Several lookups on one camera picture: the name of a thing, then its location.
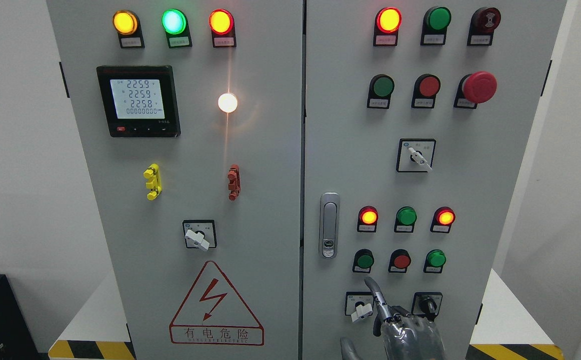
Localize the black digital power meter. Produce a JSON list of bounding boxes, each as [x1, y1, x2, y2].
[[96, 64, 181, 138]]

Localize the dark red buzzer alarm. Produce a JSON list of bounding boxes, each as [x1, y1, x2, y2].
[[466, 7, 502, 46]]

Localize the yellow indicator light top left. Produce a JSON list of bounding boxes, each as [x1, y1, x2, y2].
[[112, 9, 145, 49]]

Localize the red terminal connector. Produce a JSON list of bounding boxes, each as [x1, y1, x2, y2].
[[227, 164, 241, 201]]

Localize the green indicator light top right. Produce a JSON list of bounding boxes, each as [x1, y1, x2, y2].
[[420, 6, 452, 46]]

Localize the bottom white selector switch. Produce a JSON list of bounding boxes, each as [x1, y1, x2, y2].
[[344, 291, 374, 324]]

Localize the grey electrical control cabinet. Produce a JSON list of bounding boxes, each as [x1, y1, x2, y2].
[[47, 0, 566, 360]]

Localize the lower left red indicator light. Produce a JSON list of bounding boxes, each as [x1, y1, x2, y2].
[[357, 205, 379, 233]]

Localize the red electric hazard warning sticker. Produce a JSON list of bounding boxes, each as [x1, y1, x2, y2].
[[169, 260, 265, 346]]

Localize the red indicator light top right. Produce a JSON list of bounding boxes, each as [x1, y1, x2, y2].
[[373, 7, 402, 47]]

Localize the red push button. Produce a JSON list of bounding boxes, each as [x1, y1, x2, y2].
[[388, 249, 412, 274], [411, 73, 441, 109]]

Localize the lower right red indicator light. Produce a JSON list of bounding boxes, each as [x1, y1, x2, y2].
[[430, 206, 456, 234]]

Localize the green indicator light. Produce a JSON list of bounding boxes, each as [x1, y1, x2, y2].
[[394, 206, 417, 233], [161, 8, 192, 49], [420, 6, 452, 46]]

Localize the black key selector switch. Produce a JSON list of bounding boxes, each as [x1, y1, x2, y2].
[[410, 292, 443, 322]]

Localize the green indicator light top left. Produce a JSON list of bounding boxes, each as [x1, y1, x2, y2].
[[161, 8, 192, 49]]

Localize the upper right white selector switch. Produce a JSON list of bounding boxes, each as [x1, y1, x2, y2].
[[396, 138, 437, 173]]

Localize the left door white selector switch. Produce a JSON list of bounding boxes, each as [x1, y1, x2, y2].
[[181, 219, 217, 252]]

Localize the lower red push button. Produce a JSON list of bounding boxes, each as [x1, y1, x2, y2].
[[388, 249, 412, 274]]

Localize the red indicator light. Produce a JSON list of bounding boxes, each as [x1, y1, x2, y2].
[[373, 7, 402, 47], [430, 206, 456, 234], [357, 205, 379, 233], [208, 8, 237, 48]]

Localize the yellow terminal connector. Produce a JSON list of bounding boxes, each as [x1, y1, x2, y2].
[[143, 162, 163, 201]]

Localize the silver door lock handle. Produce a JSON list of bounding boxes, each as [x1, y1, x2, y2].
[[318, 192, 340, 259]]

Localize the lower green start push button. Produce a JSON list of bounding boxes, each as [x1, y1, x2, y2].
[[352, 248, 375, 274]]

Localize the lower middle green indicator light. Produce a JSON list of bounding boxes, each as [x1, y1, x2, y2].
[[394, 206, 417, 233]]

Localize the upper red push button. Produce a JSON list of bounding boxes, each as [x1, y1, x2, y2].
[[411, 73, 441, 109]]

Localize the upper green push button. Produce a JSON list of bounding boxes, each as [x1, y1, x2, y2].
[[366, 73, 395, 110]]

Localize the red emergency stop mushroom button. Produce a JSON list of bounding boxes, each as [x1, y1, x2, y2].
[[453, 71, 497, 110]]

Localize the lower right green push button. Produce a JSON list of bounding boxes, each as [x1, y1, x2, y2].
[[423, 249, 448, 274]]

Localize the white platform with hazard stripes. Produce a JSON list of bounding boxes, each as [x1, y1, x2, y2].
[[48, 270, 564, 360]]

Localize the white lit indicator lamp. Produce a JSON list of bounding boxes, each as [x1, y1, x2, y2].
[[217, 92, 239, 114]]

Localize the red indicator light top left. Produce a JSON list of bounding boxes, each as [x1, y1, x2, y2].
[[208, 8, 237, 48]]

